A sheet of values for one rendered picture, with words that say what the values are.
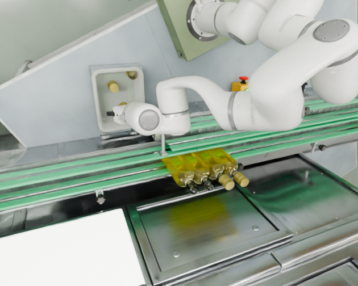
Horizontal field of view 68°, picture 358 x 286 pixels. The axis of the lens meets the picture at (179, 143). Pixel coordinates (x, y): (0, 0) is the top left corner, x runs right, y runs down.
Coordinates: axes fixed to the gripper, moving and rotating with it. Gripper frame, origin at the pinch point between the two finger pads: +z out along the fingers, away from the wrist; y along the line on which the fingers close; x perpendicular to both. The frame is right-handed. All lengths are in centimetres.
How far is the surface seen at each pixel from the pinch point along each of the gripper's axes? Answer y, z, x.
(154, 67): 15.7, 14.7, 13.3
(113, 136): -2.9, 17.4, -11.7
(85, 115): -12.0, 18.6, -2.4
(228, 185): 27.2, -18.0, -26.2
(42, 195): -29.4, 4.3, -25.3
